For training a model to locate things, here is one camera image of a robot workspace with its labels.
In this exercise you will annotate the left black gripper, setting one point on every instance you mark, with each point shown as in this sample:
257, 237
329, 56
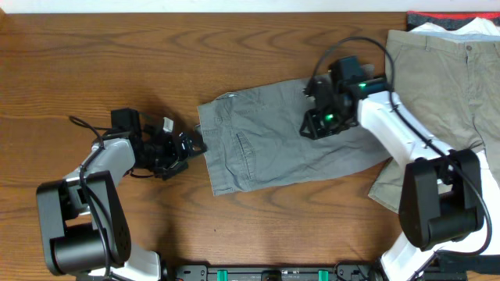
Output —
176, 160

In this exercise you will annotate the khaki shorts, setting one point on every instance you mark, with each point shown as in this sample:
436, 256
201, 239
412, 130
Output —
452, 88

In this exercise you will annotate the dark red-striped garment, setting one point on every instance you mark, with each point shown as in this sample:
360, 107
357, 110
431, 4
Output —
449, 21

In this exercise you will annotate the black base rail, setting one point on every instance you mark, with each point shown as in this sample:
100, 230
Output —
339, 272

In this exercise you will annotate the light blue garment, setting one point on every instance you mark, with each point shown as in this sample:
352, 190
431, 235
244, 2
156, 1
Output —
463, 37

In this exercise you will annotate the grey shorts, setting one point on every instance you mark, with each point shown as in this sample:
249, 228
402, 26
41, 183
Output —
253, 141

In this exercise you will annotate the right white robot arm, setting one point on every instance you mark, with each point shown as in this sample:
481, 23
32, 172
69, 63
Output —
443, 207

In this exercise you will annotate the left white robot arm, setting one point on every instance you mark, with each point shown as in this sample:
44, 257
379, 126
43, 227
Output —
84, 231

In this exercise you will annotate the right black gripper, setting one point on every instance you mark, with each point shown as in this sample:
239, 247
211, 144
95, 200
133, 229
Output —
312, 116

